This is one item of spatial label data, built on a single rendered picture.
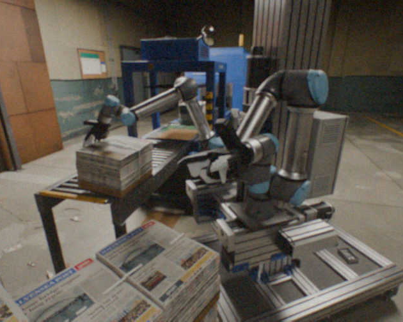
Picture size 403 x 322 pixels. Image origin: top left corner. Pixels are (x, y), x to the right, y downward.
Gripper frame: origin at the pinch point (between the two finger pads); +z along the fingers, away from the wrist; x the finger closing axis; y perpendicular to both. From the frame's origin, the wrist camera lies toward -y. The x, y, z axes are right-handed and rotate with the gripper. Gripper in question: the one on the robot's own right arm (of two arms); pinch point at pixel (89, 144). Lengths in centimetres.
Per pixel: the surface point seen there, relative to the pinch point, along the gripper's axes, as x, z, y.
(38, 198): -28.1, 30.8, 1.2
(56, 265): -27, 71, 29
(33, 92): 212, 147, -242
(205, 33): 102, -88, -3
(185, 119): 180, 12, 7
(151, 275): -67, -24, 75
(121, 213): -25, 4, 46
